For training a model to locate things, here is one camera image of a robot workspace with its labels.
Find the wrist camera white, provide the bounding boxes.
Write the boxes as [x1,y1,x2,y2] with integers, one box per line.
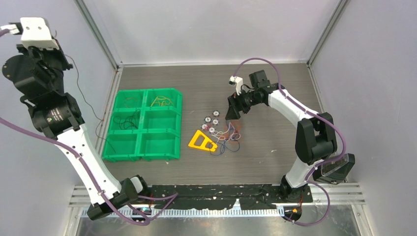
[20,17,60,50]
[229,75,243,95]

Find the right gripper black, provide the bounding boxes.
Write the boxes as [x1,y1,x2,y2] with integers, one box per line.
[226,88,262,121]

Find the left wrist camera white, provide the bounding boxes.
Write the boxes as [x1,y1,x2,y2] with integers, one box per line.
[20,17,60,50]

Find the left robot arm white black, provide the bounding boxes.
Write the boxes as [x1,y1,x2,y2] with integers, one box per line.
[2,44,151,220]

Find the yellow wires in tray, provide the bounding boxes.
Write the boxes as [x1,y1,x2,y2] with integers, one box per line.
[150,95,175,108]

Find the yellow triangular plastic piece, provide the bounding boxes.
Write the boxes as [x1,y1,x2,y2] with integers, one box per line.
[188,130,218,152]

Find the coloured wire bundle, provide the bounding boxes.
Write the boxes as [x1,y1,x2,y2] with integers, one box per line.
[208,119,243,156]

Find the green compartment tray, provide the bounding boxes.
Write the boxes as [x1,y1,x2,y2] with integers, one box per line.
[102,88,183,162]

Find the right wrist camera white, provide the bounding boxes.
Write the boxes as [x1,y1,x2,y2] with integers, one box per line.
[229,75,243,95]

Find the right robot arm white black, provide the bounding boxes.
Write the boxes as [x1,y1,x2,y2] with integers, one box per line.
[225,70,337,202]

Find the black wire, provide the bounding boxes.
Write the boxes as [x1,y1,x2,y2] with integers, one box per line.
[54,30,141,154]

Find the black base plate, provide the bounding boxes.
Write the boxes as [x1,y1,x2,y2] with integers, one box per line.
[147,184,313,210]

